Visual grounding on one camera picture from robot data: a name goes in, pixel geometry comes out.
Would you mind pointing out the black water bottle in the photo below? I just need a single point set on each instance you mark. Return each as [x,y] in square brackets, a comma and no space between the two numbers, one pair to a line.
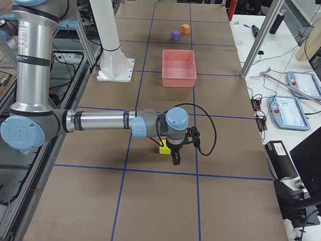
[278,20]

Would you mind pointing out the teach pendant tablet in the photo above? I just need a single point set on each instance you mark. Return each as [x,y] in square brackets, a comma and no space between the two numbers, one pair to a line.
[287,113]
[306,83]

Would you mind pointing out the pink plastic bin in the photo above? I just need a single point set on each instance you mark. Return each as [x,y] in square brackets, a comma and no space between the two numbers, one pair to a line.
[178,68]

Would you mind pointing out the black white box device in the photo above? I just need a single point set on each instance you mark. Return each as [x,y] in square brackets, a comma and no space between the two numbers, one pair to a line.
[279,161]

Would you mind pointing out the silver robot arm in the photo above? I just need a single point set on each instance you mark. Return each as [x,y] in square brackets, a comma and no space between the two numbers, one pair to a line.
[33,122]

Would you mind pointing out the near teach pendant tablet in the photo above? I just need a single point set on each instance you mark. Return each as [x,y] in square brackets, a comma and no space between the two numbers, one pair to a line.
[287,113]

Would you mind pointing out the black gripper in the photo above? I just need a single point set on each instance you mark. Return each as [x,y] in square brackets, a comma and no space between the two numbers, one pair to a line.
[174,149]

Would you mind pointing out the yellow foam block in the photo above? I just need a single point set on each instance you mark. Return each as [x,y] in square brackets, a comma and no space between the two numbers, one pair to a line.
[163,148]

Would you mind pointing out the far teach pendant tablet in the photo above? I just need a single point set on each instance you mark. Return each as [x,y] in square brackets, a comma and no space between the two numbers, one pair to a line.
[306,83]

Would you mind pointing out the purple foam block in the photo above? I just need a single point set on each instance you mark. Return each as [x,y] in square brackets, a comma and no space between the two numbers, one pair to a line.
[176,35]

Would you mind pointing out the aluminium frame post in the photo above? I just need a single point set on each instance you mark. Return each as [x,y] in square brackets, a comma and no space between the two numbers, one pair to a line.
[266,25]

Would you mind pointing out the white pedestal column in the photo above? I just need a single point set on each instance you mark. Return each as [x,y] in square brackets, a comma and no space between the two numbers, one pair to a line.
[114,66]

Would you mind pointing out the black monitor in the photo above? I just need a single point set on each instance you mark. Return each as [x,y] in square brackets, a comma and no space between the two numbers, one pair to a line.
[306,159]

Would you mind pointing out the orange foam block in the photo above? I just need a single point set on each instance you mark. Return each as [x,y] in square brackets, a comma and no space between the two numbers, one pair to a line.
[185,29]

